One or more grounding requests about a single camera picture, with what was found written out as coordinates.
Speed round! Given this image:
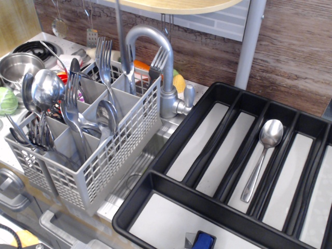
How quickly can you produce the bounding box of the steel fork back compartment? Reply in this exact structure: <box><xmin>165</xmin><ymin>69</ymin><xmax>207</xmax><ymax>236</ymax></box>
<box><xmin>120</xmin><ymin>44</ymin><xmax>136</xmax><ymax>95</ymax></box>

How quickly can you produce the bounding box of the large steel ladle spoon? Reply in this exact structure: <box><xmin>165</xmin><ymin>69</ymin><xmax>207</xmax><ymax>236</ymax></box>
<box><xmin>32</xmin><ymin>69</ymin><xmax>66</xmax><ymax>114</ymax></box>

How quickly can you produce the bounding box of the grey plastic cutlery basket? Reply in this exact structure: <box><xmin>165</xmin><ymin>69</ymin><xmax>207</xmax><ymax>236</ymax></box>
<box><xmin>5</xmin><ymin>70</ymin><xmax>161</xmax><ymax>215</ymax></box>

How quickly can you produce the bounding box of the green toy cabbage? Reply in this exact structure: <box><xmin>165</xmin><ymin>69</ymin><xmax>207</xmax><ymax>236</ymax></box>
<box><xmin>1</xmin><ymin>87</ymin><xmax>18</xmax><ymax>115</ymax></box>

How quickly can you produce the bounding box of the steel forks left compartment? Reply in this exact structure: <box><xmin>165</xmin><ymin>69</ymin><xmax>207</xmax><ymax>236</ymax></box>
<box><xmin>5</xmin><ymin>114</ymin><xmax>56</xmax><ymax>151</ymax></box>

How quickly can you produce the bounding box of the hanging steel strainer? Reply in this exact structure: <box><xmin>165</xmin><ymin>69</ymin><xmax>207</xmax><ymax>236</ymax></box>
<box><xmin>51</xmin><ymin>0</ymin><xmax>68</xmax><ymax>39</ymax></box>

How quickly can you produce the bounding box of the black cutlery tray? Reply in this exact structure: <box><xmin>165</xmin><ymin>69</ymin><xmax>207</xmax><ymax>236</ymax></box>
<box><xmin>112</xmin><ymin>82</ymin><xmax>331</xmax><ymax>248</ymax></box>

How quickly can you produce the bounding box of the steel fork front compartment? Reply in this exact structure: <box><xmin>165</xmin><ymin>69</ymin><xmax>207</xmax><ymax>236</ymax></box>
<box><xmin>60</xmin><ymin>73</ymin><xmax>87</xmax><ymax>164</ymax></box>

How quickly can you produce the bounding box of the steel fork compartment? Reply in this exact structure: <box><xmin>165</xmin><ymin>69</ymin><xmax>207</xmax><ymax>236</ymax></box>
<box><xmin>60</xmin><ymin>73</ymin><xmax>87</xmax><ymax>164</ymax></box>
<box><xmin>120</xmin><ymin>44</ymin><xmax>136</xmax><ymax>95</ymax></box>

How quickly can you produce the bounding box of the black stove burner coil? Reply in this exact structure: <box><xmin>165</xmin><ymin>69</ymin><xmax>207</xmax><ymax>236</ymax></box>
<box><xmin>13</xmin><ymin>41</ymin><xmax>53</xmax><ymax>61</ymax></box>

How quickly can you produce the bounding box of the yellow toy corn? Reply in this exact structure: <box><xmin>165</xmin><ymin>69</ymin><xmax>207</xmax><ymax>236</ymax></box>
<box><xmin>173</xmin><ymin>74</ymin><xmax>186</xmax><ymax>93</ymax></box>

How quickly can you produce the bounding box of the steel spoon in tray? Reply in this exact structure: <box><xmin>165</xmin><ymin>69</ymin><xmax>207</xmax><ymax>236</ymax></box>
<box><xmin>240</xmin><ymin>119</ymin><xmax>283</xmax><ymax>203</ymax></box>

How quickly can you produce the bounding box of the blue black object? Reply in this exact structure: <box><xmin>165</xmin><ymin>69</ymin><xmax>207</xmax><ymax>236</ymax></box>
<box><xmin>184</xmin><ymin>230</ymin><xmax>216</xmax><ymax>249</ymax></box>

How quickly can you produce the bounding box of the steel spoon centre compartment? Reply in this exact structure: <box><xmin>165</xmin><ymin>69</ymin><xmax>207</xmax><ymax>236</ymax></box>
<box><xmin>96</xmin><ymin>100</ymin><xmax>118</xmax><ymax>146</ymax></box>

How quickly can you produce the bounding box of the tall steel fork middle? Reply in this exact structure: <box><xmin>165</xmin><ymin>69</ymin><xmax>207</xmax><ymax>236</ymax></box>
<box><xmin>95</xmin><ymin>37</ymin><xmax>116</xmax><ymax>107</ymax></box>

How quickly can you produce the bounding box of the big steel spoon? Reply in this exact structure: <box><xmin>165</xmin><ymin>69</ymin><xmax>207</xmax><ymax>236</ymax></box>
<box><xmin>115</xmin><ymin>0</ymin><xmax>130</xmax><ymax>74</ymax></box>

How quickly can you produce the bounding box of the steel fork near faucet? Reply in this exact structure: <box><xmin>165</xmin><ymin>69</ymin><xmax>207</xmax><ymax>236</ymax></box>
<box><xmin>148</xmin><ymin>47</ymin><xmax>169</xmax><ymax>86</ymax></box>

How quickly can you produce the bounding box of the hanging small steel grater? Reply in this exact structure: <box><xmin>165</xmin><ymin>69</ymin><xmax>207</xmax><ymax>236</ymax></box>
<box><xmin>82</xmin><ymin>1</ymin><xmax>98</xmax><ymax>48</ymax></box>

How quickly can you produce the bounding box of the light wooden shelf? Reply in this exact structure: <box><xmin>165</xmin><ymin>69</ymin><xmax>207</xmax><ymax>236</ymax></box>
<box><xmin>119</xmin><ymin>0</ymin><xmax>241</xmax><ymax>15</ymax></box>

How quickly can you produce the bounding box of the orange toy carrot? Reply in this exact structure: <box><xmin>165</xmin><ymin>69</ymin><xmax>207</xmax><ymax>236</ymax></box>
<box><xmin>134</xmin><ymin>60</ymin><xmax>150</xmax><ymax>71</ymax></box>

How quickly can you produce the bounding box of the silver sink faucet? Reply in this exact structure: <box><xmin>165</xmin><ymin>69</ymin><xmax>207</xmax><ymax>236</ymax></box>
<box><xmin>126</xmin><ymin>25</ymin><xmax>195</xmax><ymax>118</ymax></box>

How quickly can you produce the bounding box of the steel cooking pot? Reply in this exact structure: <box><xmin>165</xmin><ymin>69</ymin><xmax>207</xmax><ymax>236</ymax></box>
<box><xmin>1</xmin><ymin>52</ymin><xmax>45</xmax><ymax>90</ymax></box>

